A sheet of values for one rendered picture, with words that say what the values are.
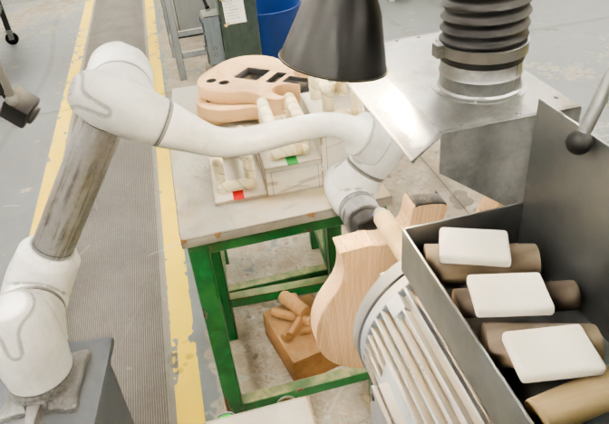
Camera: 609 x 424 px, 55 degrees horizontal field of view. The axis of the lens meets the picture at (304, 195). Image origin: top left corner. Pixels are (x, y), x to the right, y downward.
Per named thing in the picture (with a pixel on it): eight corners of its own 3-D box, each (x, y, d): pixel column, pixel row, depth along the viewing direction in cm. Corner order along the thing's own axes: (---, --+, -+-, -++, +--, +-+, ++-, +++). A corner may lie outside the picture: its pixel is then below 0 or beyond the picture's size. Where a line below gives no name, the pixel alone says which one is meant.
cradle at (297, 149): (311, 154, 162) (310, 144, 160) (271, 161, 160) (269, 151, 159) (308, 149, 165) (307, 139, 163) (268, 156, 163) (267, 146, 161)
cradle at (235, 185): (257, 188, 164) (256, 179, 163) (217, 197, 163) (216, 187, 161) (256, 182, 167) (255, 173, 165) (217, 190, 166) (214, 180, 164)
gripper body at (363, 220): (381, 234, 133) (395, 259, 126) (345, 236, 131) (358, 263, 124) (385, 207, 129) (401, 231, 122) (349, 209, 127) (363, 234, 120)
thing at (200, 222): (391, 377, 202) (392, 196, 159) (225, 421, 192) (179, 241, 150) (339, 265, 252) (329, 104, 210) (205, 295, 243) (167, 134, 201)
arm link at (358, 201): (336, 226, 136) (343, 240, 131) (341, 192, 131) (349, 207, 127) (372, 222, 139) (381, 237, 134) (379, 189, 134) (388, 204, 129)
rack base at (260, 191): (269, 196, 164) (269, 193, 163) (216, 207, 162) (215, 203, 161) (254, 150, 186) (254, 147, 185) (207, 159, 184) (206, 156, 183)
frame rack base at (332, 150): (374, 177, 168) (374, 123, 158) (323, 187, 166) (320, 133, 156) (347, 134, 190) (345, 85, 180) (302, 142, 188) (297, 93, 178)
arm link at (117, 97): (175, 105, 112) (170, 80, 123) (79, 67, 104) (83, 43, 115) (149, 161, 117) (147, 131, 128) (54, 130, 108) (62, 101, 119)
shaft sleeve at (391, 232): (441, 284, 84) (427, 276, 82) (427, 299, 85) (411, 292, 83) (395, 214, 98) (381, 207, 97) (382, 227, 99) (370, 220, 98)
